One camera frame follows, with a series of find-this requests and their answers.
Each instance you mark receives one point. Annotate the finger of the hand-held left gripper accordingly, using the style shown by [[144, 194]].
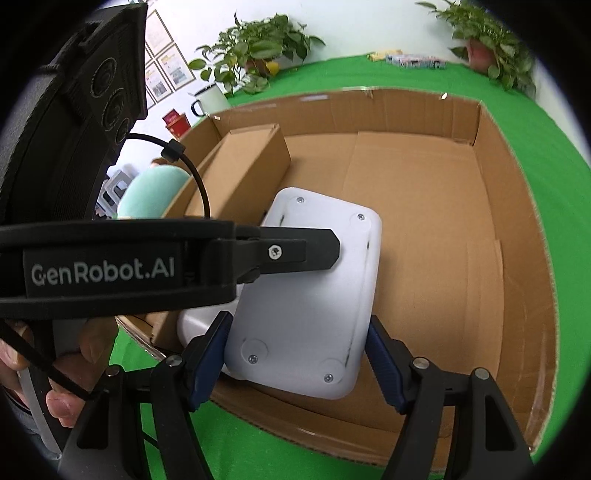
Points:
[[304, 251]]

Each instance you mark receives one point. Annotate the grey plastic stools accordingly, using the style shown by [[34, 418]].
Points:
[[113, 184]]

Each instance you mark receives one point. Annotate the colourful flat packets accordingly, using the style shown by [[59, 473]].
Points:
[[415, 60]]

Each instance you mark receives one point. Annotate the wall of framed certificates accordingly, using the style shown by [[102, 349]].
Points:
[[161, 78]]

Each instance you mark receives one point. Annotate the bushy green potted plant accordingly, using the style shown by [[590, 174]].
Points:
[[258, 41]]

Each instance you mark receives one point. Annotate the white enamel mug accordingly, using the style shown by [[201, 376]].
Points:
[[214, 101]]

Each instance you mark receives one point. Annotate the green plant in red pot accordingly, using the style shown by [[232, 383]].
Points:
[[485, 32]]

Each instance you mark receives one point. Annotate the white hammer-shaped plastic device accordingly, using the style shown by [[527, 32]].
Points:
[[198, 323]]

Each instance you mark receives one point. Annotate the large cardboard tray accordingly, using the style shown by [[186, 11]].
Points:
[[438, 207]]

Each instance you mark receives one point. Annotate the person's left hand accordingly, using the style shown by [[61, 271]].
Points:
[[99, 341]]

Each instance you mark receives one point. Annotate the pastel plush toy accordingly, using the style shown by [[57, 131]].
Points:
[[147, 194]]

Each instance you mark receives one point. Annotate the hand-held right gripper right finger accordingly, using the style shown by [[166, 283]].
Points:
[[383, 364]]

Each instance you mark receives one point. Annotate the small red box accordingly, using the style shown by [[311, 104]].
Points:
[[175, 122]]

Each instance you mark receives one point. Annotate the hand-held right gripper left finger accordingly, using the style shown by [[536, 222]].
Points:
[[210, 350]]

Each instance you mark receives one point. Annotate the green tablecloth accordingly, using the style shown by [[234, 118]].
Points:
[[531, 115]]

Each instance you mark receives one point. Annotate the long brown cardboard box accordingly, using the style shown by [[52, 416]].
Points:
[[249, 170]]

